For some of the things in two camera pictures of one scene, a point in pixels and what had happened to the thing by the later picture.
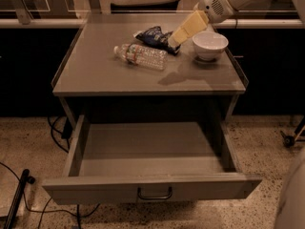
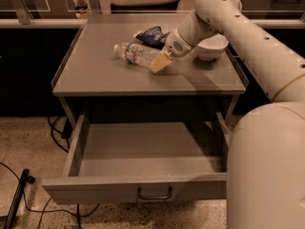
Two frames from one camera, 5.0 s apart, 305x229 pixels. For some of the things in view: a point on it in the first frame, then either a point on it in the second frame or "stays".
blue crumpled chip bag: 155,37 stays
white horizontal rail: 74,22 stays
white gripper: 213,4 to 173,43
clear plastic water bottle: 144,56 stays
